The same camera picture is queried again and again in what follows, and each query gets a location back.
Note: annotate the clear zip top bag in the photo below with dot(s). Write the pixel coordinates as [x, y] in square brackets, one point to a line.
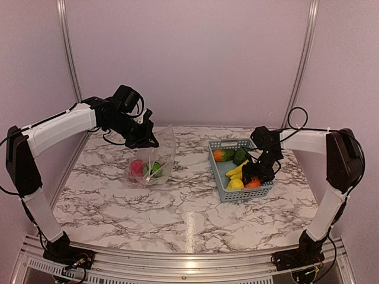
[163, 154]

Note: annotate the front aluminium rail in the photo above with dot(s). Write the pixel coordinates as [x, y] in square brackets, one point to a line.
[111, 265]

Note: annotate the red toy apple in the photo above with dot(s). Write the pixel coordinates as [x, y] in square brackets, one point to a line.
[136, 167]

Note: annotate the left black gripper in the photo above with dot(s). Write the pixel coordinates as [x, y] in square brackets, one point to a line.
[143, 141]

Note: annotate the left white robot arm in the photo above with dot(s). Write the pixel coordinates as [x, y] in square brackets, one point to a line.
[24, 147]

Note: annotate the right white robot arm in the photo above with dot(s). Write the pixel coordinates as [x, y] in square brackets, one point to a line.
[345, 167]

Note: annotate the orange green toy mango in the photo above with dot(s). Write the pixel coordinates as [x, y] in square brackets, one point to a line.
[223, 155]

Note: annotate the orange toy orange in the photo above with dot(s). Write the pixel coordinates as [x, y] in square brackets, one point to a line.
[254, 183]

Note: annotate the right aluminium frame post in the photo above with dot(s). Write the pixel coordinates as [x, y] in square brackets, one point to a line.
[304, 57]

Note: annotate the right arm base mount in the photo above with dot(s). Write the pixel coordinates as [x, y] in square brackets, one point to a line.
[294, 258]

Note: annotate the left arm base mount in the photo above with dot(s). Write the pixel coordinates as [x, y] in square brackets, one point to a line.
[77, 257]

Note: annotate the left aluminium frame post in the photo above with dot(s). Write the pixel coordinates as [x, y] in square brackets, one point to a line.
[64, 27]

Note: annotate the yellow toy banana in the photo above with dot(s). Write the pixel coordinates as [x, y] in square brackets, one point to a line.
[237, 170]

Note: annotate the green toy watermelon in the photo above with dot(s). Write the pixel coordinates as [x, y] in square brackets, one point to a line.
[154, 171]

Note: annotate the yellow toy lemon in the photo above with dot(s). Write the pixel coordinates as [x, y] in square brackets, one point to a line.
[235, 184]

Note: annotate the grey plastic basket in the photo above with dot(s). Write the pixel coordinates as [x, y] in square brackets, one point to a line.
[219, 170]

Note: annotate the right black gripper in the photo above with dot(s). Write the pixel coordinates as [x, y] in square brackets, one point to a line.
[249, 172]

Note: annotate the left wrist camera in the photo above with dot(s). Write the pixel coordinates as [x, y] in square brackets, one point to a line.
[144, 116]

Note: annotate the aluminium frame post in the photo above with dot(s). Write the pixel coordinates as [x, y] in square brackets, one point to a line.
[304, 57]
[64, 27]

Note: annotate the dark green toy avocado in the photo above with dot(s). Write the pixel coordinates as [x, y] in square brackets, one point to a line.
[241, 155]

